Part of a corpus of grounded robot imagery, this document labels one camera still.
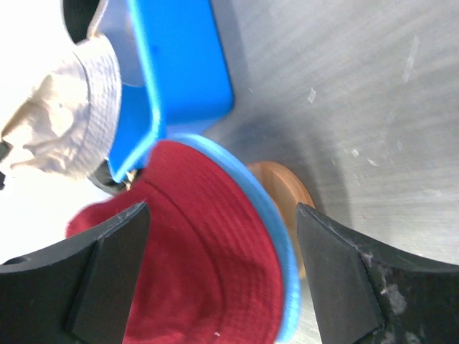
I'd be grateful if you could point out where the wooden hat stand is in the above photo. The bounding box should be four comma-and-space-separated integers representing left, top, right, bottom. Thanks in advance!
247, 161, 315, 280

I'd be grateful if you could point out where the blue plastic bin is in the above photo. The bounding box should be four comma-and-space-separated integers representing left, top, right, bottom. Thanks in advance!
100, 1, 234, 182

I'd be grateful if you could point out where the beige bucket hat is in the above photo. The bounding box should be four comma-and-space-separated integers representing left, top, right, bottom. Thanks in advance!
61, 0, 108, 44

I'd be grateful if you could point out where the dark red hat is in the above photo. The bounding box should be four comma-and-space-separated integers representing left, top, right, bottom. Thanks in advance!
67, 140, 284, 343

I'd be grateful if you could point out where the cream white hat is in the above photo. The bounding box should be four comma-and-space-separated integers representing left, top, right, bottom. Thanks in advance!
1, 35, 122, 179

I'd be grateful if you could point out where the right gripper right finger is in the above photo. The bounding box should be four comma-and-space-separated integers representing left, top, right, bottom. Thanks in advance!
296, 204, 458, 343

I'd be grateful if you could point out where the light blue bucket hat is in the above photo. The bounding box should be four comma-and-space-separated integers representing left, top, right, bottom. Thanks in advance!
170, 133, 301, 343

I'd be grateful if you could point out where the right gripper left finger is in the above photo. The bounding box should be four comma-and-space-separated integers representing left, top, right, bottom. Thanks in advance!
1, 203, 151, 343

